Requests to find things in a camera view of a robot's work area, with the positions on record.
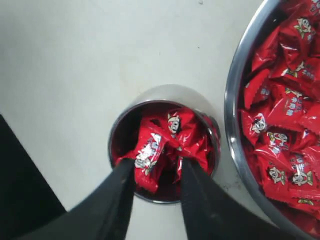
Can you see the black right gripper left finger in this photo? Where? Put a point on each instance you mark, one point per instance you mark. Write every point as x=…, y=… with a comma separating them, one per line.
x=104, y=215

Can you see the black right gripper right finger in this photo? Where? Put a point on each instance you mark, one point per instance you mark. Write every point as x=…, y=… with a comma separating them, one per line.
x=209, y=213

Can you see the steel bowl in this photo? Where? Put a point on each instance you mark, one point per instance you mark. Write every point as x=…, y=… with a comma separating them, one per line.
x=261, y=20

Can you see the stainless steel cup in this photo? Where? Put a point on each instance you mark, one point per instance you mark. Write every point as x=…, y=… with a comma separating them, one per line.
x=155, y=100

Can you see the pile of red wrapped candies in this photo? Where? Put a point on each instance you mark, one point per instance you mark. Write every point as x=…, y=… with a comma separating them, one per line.
x=279, y=113

